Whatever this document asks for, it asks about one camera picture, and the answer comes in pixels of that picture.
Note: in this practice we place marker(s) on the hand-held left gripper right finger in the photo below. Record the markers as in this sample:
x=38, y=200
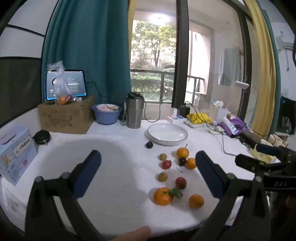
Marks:
x=208, y=173

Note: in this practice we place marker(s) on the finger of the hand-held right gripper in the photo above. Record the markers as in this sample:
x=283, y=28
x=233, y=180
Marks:
x=266, y=149
x=249, y=162

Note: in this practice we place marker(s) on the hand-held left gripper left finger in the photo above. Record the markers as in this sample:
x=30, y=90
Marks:
x=90, y=171

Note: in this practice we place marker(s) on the small orange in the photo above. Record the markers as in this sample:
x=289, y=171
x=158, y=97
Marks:
x=182, y=153
x=62, y=100
x=191, y=163
x=196, y=201

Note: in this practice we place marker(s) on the dark cherry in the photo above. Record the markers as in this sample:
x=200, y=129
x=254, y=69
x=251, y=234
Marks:
x=182, y=161
x=149, y=144

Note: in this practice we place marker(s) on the small red fruit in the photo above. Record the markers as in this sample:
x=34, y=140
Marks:
x=166, y=164
x=69, y=98
x=180, y=182

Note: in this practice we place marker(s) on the small tan round fruit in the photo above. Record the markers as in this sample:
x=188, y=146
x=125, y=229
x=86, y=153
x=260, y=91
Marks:
x=162, y=157
x=162, y=176

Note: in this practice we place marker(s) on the large tangerine with leaf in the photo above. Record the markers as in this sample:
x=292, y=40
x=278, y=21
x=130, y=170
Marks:
x=163, y=196

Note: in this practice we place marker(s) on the white plate with dark rim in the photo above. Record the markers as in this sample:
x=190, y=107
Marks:
x=166, y=133

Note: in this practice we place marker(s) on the person's left hand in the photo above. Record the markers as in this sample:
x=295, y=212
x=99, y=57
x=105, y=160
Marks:
x=136, y=234

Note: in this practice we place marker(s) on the pale yellow packet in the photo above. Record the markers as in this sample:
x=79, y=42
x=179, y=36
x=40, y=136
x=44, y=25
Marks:
x=261, y=154

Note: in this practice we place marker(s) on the purple cloth bag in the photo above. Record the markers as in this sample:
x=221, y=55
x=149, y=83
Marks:
x=238, y=121

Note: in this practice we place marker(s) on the black monitor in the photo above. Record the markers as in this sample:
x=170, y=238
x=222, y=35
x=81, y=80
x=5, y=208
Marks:
x=286, y=115

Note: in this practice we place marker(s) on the white tube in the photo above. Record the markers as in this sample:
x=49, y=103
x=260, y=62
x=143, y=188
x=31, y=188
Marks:
x=229, y=124

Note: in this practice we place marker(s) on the white flat box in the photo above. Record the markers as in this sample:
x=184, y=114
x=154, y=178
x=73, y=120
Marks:
x=195, y=125

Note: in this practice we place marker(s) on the blue bowl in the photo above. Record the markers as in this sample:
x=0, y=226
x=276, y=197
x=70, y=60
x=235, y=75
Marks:
x=106, y=118

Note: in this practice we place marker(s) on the yellow plastic bag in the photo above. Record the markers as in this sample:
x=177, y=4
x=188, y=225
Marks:
x=198, y=117

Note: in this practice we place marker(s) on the white perforated basket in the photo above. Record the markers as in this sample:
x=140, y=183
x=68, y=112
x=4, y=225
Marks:
x=219, y=114

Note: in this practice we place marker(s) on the cardboard box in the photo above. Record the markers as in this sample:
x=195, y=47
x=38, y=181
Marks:
x=64, y=118

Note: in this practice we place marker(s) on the black round device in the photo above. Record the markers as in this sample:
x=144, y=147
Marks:
x=41, y=136

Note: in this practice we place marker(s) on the white power strip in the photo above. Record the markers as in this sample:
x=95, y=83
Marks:
x=178, y=119

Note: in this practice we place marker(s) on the white dish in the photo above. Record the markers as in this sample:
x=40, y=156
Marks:
x=107, y=107

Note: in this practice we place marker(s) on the black charger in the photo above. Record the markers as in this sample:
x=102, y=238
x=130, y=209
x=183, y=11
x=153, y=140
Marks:
x=185, y=111

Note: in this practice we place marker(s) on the white charger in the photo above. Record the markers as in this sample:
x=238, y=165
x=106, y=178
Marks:
x=175, y=113

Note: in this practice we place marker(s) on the blue printed tissue box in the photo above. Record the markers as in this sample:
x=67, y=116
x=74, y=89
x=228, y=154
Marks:
x=18, y=157

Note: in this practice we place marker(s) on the stainless steel tumbler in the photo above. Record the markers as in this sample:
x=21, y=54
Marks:
x=134, y=111

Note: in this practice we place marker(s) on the yellow curtain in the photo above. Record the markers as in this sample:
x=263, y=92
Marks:
x=263, y=69

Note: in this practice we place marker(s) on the clear plastic bag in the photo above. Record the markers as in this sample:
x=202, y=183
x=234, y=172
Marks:
x=60, y=85

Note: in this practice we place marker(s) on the tablet with lit screen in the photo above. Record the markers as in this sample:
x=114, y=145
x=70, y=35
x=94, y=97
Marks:
x=74, y=81

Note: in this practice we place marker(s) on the white air conditioner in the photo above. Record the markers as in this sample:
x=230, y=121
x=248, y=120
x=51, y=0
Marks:
x=286, y=42

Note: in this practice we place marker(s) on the balcony railing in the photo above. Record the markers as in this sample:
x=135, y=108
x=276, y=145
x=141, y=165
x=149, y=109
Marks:
x=150, y=71

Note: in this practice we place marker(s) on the teal curtain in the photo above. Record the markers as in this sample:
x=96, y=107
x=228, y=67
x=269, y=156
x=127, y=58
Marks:
x=92, y=46

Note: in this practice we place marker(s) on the dark door frame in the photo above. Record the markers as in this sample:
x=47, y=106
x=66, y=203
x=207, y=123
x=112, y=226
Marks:
x=181, y=46

